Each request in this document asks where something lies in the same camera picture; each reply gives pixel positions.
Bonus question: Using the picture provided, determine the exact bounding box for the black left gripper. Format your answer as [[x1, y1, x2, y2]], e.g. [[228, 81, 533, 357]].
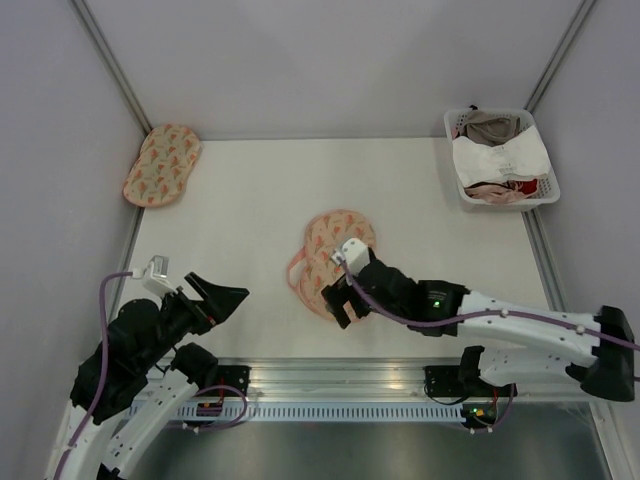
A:
[[139, 270, 250, 369]]

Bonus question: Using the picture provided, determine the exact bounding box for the floral mesh laundry bag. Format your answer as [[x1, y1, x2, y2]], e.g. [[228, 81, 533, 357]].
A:
[[286, 209, 376, 320]]

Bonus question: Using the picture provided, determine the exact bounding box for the white bra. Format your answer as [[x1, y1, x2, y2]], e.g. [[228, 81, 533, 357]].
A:
[[452, 125, 552, 188]]

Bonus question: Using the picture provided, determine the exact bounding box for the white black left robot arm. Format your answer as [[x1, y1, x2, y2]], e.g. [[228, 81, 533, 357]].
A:
[[47, 267, 249, 479]]

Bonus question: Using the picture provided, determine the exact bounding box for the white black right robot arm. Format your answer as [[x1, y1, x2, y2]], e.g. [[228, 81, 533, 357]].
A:
[[322, 238, 639, 403]]

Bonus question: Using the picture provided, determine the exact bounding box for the floral laundry bag front stacked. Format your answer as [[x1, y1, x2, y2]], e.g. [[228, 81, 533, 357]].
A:
[[122, 124, 203, 208]]

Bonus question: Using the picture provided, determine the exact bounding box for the pink bra in basket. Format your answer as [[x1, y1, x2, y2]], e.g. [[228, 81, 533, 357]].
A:
[[464, 182, 527, 205]]

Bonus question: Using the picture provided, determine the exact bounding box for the red bra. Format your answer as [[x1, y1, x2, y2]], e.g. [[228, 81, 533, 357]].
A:
[[518, 179, 539, 197]]

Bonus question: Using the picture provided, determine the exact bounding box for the beige grey bra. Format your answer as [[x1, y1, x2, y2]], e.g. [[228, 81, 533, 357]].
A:
[[460, 110, 520, 147]]

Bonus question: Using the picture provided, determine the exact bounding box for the white plastic laundry basket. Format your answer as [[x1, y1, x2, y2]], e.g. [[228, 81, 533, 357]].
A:
[[443, 107, 560, 212]]

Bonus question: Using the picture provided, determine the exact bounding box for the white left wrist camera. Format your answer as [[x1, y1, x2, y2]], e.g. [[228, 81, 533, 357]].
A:
[[132, 255, 175, 298]]

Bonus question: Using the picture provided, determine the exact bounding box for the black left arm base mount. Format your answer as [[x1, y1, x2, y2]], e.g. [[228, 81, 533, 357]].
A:
[[205, 365, 251, 394]]

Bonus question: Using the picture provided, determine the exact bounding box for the aluminium front rail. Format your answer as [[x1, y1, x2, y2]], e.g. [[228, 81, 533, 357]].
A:
[[129, 356, 616, 402]]

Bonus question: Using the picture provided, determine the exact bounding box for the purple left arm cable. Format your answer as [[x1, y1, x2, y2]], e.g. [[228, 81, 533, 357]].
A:
[[52, 273, 249, 480]]

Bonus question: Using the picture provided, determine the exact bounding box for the aluminium left side rail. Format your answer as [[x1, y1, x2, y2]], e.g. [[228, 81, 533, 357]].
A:
[[111, 207, 145, 273]]

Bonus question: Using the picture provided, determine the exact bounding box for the white slotted cable duct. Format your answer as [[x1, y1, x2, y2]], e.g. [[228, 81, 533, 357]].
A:
[[129, 402, 466, 422]]

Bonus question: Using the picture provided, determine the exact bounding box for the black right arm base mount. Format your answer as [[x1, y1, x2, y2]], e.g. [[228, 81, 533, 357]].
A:
[[423, 365, 482, 401]]

